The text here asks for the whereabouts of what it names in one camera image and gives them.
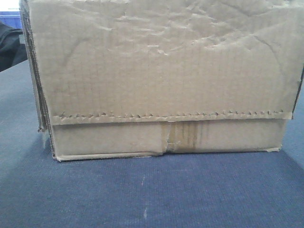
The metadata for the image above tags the plain torn cardboard box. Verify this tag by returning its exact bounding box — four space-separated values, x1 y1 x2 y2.
20 0 304 161

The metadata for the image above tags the black jacket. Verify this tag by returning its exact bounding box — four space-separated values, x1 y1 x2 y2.
0 22 28 71

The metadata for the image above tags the blue plastic crate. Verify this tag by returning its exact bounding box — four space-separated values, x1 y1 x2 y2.
0 11 22 29

